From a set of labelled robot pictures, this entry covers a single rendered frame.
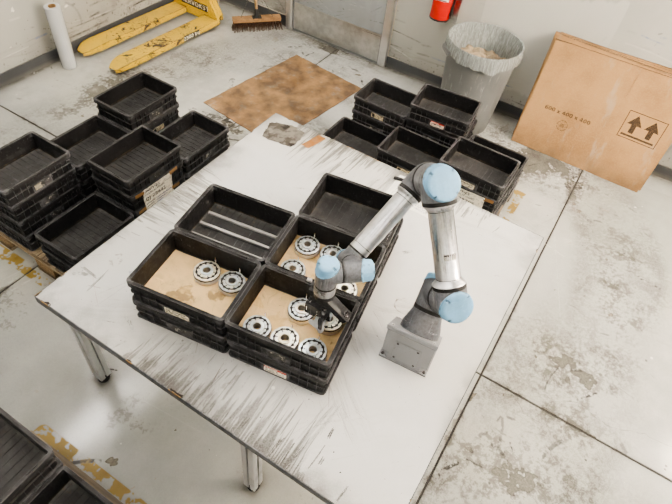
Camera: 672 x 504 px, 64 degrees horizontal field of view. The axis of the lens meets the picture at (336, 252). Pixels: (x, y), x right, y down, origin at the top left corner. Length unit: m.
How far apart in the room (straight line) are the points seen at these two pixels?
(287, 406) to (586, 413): 1.73
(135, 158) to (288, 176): 0.94
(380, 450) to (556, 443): 1.27
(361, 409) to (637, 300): 2.27
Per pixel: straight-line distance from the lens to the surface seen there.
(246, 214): 2.39
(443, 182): 1.75
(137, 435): 2.80
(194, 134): 3.59
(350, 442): 1.98
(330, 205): 2.45
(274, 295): 2.10
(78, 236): 3.22
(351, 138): 3.79
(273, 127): 3.07
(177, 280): 2.17
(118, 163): 3.26
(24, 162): 3.41
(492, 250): 2.64
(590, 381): 3.31
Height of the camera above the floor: 2.52
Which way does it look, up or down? 48 degrees down
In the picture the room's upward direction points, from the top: 8 degrees clockwise
